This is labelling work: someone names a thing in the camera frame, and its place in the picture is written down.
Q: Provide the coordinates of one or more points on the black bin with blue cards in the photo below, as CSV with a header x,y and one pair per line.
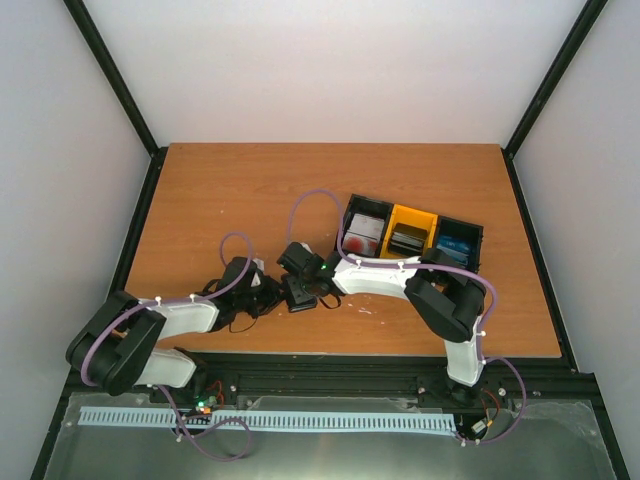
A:
x,y
469,232

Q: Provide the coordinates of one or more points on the black card stack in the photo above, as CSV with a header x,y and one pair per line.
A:
x,y
407,240

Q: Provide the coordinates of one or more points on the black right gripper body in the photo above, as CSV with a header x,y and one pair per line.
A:
x,y
307,283

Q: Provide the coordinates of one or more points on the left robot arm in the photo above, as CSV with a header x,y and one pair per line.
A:
x,y
117,349

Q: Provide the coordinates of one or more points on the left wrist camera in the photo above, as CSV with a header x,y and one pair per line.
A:
x,y
258,276

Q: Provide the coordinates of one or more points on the red white card stack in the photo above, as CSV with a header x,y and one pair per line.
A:
x,y
363,235

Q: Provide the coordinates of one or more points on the yellow bin with black cards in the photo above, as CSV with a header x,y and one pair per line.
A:
x,y
411,216

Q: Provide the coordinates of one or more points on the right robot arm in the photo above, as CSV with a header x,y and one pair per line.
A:
x,y
453,302

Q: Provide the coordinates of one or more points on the black aluminium frame rail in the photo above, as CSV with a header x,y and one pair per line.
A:
x,y
101,53

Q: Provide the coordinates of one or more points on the light blue cable duct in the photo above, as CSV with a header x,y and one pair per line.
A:
x,y
275,421

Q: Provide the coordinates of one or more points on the black leather card holder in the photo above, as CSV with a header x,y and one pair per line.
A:
x,y
296,298

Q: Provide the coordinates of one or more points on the black bin with red cards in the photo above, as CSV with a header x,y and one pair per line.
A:
x,y
372,207

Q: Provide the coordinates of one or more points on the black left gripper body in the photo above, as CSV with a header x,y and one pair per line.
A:
x,y
257,304

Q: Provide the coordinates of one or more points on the blue card stack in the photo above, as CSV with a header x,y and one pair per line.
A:
x,y
456,248

